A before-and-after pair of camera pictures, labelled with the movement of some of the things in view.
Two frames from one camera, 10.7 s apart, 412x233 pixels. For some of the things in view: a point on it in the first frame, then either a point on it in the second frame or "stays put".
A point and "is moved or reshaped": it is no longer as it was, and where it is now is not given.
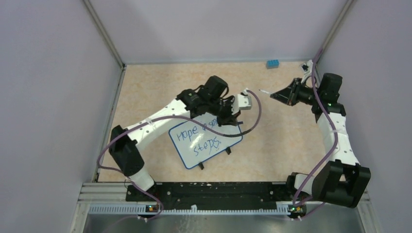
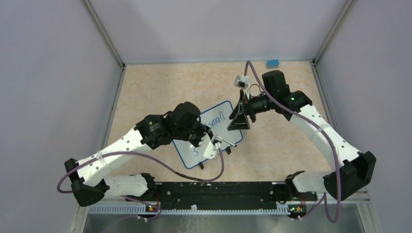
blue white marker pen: (265, 91) is moved or reshaped
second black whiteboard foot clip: (228, 150) stays put
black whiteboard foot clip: (201, 165) stays put
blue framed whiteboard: (196, 143) stays put
